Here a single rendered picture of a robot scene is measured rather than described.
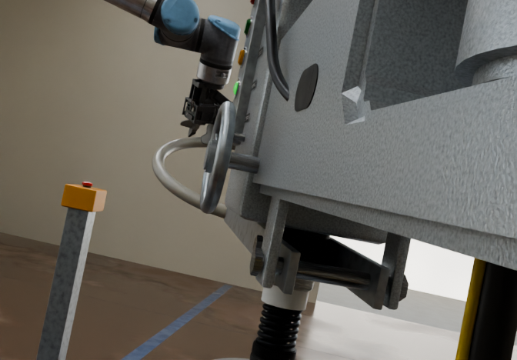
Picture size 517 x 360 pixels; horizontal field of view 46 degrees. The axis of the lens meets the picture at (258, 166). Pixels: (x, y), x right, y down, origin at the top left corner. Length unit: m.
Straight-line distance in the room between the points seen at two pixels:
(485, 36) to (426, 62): 0.20
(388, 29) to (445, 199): 0.23
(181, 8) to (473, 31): 1.22
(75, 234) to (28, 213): 5.73
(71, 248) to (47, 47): 5.99
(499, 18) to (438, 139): 0.06
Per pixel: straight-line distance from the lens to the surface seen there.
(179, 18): 1.49
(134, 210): 7.49
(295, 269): 0.72
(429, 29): 0.51
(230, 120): 0.75
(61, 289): 2.34
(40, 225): 7.96
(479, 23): 0.32
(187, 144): 1.72
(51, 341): 2.39
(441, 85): 0.51
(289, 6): 0.87
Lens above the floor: 1.22
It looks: 1 degrees up
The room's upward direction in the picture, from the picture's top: 11 degrees clockwise
